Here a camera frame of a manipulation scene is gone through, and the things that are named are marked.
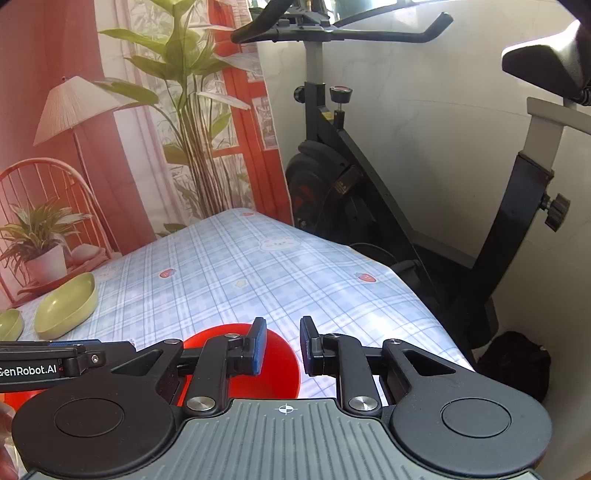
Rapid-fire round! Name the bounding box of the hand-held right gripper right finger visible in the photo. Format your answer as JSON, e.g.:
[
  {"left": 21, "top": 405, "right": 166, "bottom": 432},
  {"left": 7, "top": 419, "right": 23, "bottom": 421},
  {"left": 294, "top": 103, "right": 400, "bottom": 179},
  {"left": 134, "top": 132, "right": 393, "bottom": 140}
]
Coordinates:
[{"left": 299, "top": 316, "right": 467, "bottom": 414}]

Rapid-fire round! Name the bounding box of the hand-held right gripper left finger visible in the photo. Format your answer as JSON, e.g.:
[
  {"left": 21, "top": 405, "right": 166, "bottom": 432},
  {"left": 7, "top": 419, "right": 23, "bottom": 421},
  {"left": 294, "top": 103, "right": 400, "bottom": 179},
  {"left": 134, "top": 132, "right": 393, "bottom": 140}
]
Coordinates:
[{"left": 111, "top": 318, "right": 267, "bottom": 415}]

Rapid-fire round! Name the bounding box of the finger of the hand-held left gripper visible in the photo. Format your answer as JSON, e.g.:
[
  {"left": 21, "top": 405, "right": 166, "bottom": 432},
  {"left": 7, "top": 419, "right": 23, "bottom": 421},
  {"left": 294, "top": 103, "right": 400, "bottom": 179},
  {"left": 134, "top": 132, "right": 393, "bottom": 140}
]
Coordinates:
[{"left": 48, "top": 340, "right": 138, "bottom": 377}]

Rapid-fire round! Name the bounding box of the red bowl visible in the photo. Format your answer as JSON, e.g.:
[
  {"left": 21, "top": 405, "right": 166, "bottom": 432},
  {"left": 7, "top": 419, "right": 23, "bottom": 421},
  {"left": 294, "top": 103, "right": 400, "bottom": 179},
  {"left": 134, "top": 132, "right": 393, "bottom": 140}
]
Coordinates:
[
  {"left": 178, "top": 323, "right": 302, "bottom": 407},
  {"left": 0, "top": 389, "right": 48, "bottom": 415}
]

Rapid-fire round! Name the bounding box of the green plate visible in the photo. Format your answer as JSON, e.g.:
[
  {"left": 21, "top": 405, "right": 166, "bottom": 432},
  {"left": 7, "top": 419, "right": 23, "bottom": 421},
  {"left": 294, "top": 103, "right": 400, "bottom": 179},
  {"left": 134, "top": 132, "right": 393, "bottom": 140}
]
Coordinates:
[
  {"left": 0, "top": 309, "right": 24, "bottom": 342},
  {"left": 34, "top": 272, "right": 99, "bottom": 340}
]

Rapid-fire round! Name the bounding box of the blue plaid tablecloth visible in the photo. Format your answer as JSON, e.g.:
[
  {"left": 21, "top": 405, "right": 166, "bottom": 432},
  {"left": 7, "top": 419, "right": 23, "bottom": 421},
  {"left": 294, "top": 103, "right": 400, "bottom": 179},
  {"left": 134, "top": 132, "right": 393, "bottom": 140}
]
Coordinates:
[{"left": 9, "top": 209, "right": 476, "bottom": 403}]

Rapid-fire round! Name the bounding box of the black exercise bike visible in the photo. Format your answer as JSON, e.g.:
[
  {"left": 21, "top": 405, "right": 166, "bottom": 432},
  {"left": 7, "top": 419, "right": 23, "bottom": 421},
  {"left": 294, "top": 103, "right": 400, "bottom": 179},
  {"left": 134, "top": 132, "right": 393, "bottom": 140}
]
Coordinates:
[{"left": 231, "top": 0, "right": 591, "bottom": 358}]

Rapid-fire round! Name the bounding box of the black bag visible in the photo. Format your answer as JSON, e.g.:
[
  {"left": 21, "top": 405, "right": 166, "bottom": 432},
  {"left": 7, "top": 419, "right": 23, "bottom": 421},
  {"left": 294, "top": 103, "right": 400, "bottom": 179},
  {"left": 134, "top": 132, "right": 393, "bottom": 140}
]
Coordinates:
[{"left": 475, "top": 331, "right": 551, "bottom": 403}]

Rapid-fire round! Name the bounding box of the printed wall backdrop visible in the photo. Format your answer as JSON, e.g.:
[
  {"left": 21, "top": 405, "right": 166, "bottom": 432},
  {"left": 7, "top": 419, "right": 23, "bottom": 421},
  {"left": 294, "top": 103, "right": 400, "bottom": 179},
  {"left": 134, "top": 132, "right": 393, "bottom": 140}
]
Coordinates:
[{"left": 0, "top": 0, "right": 295, "bottom": 311}]

